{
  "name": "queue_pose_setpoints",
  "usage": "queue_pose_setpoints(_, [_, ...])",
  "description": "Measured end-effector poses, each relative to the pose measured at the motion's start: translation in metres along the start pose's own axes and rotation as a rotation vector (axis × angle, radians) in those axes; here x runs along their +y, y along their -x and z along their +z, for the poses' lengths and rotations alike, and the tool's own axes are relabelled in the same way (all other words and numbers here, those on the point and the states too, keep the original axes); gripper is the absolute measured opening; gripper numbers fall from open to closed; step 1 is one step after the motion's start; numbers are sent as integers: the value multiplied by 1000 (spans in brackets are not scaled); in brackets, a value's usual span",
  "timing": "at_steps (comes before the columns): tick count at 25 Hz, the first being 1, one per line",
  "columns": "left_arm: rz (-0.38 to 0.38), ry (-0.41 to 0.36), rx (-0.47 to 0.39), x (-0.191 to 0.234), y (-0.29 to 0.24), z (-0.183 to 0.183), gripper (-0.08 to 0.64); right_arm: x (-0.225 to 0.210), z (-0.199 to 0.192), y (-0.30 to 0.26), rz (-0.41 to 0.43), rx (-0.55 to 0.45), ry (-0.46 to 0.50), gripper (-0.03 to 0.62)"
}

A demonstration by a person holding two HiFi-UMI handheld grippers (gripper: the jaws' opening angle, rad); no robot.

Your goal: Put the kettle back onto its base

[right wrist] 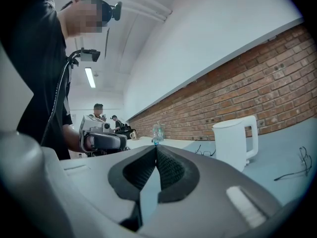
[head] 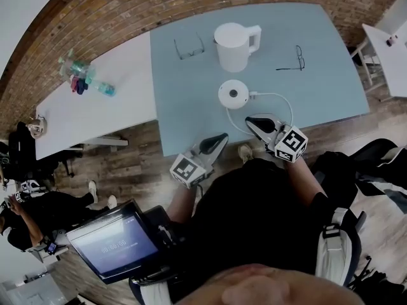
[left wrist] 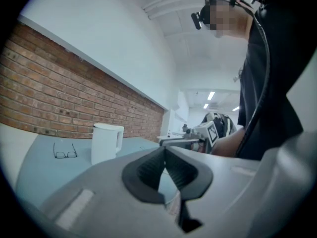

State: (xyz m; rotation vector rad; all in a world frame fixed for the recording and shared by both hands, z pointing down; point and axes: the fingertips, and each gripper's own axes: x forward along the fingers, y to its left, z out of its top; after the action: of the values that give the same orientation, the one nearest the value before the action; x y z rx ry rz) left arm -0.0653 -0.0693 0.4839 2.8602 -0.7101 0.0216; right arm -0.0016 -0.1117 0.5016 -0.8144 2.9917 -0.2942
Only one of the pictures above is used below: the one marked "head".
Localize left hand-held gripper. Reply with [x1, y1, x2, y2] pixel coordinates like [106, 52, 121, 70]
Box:
[169, 133, 230, 190]

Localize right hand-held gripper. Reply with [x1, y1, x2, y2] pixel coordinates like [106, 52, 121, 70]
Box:
[245, 112, 309, 164]

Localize white round kettle base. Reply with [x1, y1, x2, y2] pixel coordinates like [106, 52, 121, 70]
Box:
[217, 79, 251, 110]

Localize white electric kettle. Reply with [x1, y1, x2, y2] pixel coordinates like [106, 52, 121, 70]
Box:
[213, 22, 263, 73]

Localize person's left forearm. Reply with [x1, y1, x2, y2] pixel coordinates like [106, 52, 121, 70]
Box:
[165, 182, 200, 224]

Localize person's right forearm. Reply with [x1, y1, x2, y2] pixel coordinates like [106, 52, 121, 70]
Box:
[282, 157, 328, 208]

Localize person's beige shoe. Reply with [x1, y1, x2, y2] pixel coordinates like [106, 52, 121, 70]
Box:
[237, 143, 254, 165]

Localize black framed eyeglasses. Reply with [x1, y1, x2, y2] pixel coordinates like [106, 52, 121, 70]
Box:
[275, 44, 306, 72]
[173, 32, 205, 60]

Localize person's torso in black shirt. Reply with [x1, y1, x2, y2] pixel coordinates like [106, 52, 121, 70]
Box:
[168, 157, 338, 279]

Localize white table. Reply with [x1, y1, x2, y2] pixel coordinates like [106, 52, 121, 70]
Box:
[361, 22, 407, 98]
[34, 30, 159, 161]

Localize black office chair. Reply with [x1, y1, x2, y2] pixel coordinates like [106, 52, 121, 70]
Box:
[8, 121, 76, 182]
[311, 137, 400, 200]

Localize clear bottle with blue liquid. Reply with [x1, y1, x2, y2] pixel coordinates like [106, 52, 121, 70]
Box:
[90, 80, 117, 97]

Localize black and white jacket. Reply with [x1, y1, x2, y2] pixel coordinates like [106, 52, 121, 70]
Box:
[349, 144, 407, 215]

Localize person's head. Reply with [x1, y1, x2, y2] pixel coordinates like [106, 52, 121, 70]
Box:
[173, 263, 366, 305]

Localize pink and navy cloth bundle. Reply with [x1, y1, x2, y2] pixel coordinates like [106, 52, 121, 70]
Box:
[69, 76, 90, 96]

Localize clear green plastic bottle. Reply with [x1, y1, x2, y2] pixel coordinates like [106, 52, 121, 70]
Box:
[58, 48, 97, 84]

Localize silver metal teapot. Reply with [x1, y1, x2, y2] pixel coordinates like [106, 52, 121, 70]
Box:
[25, 114, 48, 139]

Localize white power cable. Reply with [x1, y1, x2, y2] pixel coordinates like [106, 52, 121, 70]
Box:
[225, 90, 293, 136]

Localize black monitor mount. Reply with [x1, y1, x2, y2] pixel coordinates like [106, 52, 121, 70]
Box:
[128, 204, 191, 288]

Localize grey shoulder strap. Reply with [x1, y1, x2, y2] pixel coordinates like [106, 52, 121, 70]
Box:
[136, 281, 172, 305]
[314, 207, 366, 287]

